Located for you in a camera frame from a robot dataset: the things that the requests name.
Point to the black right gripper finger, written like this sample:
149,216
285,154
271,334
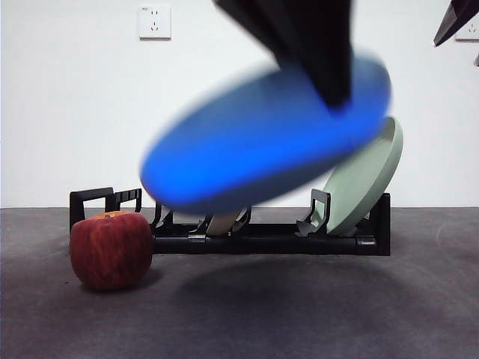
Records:
329,45

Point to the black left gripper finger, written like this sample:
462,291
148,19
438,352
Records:
262,26

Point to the blue plate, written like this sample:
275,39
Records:
243,149

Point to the red apple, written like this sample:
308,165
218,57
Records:
110,250

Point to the pale green plate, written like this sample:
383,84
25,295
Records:
366,187

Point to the cream plate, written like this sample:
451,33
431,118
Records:
221,225

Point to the black plate rack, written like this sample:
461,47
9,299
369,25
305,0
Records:
262,245

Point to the white wall socket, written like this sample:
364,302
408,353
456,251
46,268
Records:
469,35
155,23

